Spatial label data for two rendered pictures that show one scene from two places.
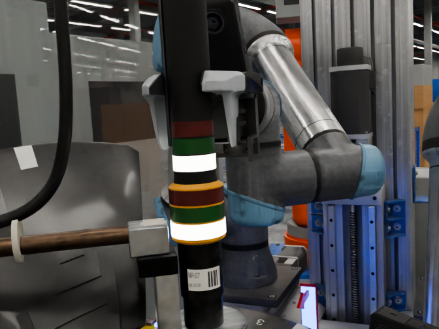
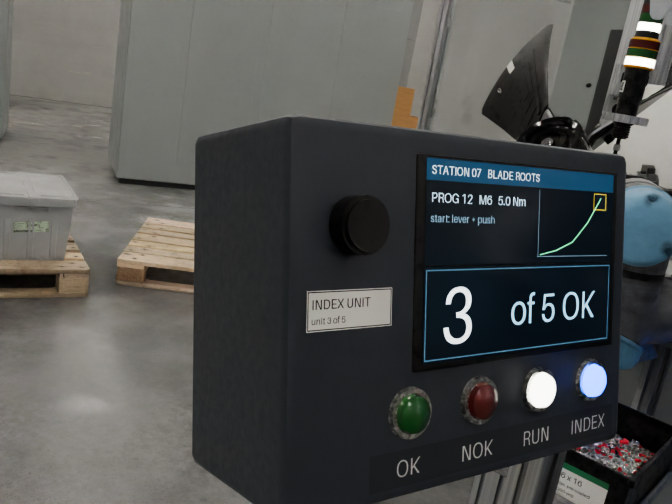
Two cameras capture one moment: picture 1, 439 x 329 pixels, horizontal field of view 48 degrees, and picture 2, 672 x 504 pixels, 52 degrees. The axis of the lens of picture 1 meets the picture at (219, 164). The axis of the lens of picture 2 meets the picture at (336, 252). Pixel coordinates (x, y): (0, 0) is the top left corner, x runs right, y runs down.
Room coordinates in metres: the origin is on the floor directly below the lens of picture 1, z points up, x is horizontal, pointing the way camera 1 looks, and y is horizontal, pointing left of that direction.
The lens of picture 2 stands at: (0.59, -1.15, 1.28)
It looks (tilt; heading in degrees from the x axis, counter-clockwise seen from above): 14 degrees down; 120
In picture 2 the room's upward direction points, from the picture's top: 10 degrees clockwise
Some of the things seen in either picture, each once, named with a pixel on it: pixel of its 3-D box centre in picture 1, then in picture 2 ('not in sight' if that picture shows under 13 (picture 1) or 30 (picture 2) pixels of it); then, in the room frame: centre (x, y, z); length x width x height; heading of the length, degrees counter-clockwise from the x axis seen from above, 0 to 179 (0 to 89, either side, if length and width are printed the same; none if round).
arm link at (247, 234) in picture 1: (240, 211); not in sight; (1.17, -0.04, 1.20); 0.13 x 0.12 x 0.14; 105
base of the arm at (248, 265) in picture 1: (245, 258); not in sight; (1.17, -0.05, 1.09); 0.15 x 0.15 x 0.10
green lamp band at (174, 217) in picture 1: (197, 209); (641, 53); (0.39, 0.02, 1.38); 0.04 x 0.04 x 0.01
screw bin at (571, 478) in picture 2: not in sight; (591, 447); (0.50, -0.21, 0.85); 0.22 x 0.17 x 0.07; 81
